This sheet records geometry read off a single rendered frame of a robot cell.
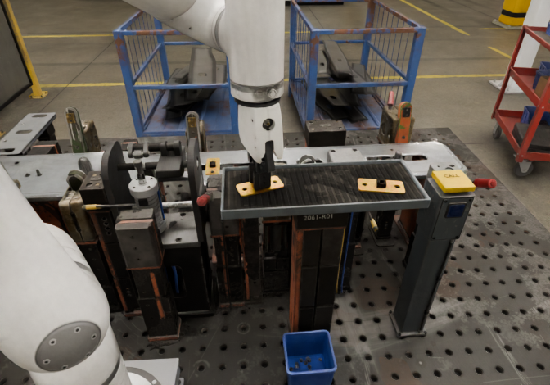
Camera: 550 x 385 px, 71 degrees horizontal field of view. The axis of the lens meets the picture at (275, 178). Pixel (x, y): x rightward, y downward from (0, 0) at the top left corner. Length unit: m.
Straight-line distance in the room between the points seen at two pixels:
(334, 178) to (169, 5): 0.43
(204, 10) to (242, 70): 0.11
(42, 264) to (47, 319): 0.06
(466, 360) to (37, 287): 0.93
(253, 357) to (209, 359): 0.11
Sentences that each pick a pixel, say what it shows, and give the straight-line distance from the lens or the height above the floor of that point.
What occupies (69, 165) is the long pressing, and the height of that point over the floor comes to 1.00.
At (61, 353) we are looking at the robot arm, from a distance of 0.54.
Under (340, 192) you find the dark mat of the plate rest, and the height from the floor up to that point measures 1.16.
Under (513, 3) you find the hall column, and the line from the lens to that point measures 8.01.
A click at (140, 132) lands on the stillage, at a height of 0.19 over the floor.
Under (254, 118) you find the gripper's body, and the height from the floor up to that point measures 1.32.
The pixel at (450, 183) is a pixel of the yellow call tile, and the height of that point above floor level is 1.16.
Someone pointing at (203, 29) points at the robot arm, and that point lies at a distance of 0.63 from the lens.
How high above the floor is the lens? 1.58
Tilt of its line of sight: 34 degrees down
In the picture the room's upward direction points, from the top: straight up
